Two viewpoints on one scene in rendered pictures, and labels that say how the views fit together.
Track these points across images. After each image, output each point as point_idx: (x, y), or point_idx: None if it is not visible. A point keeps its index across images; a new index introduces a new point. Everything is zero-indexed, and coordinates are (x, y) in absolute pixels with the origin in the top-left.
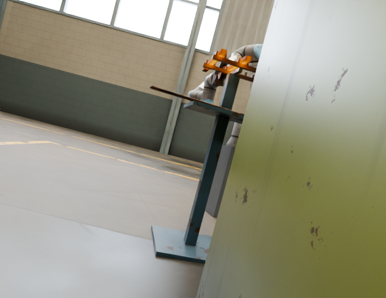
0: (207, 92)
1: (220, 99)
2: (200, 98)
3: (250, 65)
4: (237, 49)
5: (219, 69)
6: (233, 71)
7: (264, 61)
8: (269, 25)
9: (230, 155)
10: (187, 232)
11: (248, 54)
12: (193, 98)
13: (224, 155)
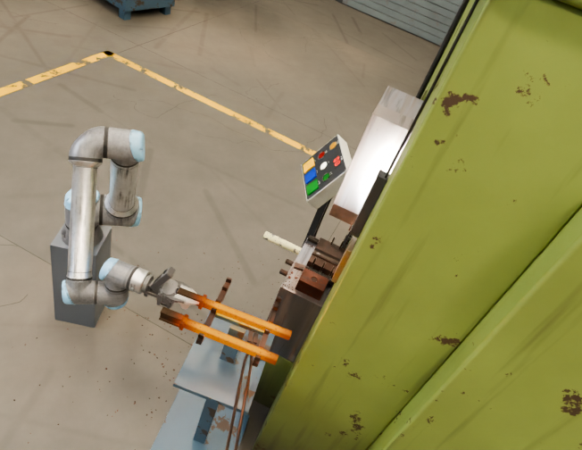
0: (124, 295)
1: (223, 349)
2: (112, 304)
3: (122, 169)
4: (87, 152)
5: (211, 323)
6: (243, 326)
7: (416, 447)
8: (416, 424)
9: (95, 265)
10: (202, 437)
11: (119, 158)
12: (244, 410)
13: None
